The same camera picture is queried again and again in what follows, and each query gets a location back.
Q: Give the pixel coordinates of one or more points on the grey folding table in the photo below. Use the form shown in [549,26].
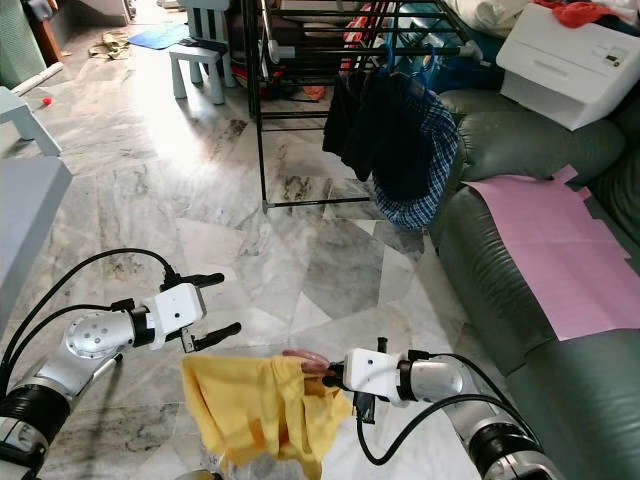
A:
[30,240]

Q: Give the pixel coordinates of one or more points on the dark green sofa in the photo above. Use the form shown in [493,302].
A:
[500,290]

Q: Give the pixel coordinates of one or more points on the green ribbed bin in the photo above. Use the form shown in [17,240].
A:
[20,40]

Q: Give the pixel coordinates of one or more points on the red striped bag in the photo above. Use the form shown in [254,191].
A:
[363,30]

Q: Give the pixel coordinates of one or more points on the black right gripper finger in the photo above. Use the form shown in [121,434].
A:
[325,380]

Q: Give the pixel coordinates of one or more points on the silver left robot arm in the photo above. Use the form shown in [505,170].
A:
[85,350]

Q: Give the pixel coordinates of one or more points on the blue suitcase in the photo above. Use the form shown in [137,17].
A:
[435,25]

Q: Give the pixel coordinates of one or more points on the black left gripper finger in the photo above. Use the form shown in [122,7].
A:
[205,280]
[220,336]

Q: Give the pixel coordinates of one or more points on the red plastic clothes hanger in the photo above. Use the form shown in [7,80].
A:
[305,357]

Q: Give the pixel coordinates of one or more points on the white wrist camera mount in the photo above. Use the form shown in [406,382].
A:
[182,312]
[372,373]

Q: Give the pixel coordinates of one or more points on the dark navy garment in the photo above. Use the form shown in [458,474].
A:
[380,130]

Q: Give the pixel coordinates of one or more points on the yellow garment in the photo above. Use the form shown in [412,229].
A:
[255,410]

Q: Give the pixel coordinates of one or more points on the white paper roll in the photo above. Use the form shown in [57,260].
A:
[47,75]

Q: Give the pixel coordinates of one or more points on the blue floor mat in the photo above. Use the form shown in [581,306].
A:
[158,36]

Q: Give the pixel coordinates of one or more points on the beige floor cloth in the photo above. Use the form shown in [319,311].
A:
[109,46]

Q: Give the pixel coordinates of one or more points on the beige pillow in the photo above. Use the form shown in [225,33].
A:
[485,15]

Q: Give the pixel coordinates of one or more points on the blue plaid shirt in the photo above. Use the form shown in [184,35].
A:
[432,165]

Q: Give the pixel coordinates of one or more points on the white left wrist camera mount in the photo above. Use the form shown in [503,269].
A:
[182,312]

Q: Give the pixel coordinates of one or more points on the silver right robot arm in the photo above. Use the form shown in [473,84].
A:
[470,395]

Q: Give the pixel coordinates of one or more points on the black metal drying rack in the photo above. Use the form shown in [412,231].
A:
[263,120]

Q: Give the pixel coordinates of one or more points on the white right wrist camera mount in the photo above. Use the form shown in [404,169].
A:
[372,373]

